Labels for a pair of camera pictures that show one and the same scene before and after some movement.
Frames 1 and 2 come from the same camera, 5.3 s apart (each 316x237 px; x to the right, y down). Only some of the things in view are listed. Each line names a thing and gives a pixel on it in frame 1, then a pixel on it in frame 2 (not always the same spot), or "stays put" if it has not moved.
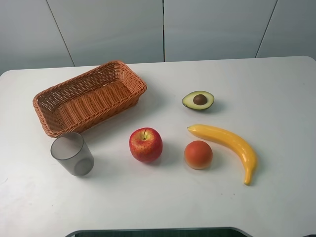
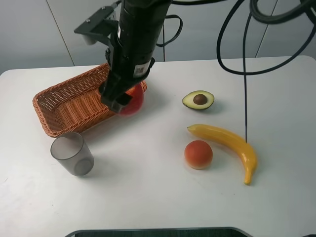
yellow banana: [246, 154] stays put
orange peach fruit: [198, 154] stays put
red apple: [146, 144] → [135, 104]
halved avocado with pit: [199, 99] stays put
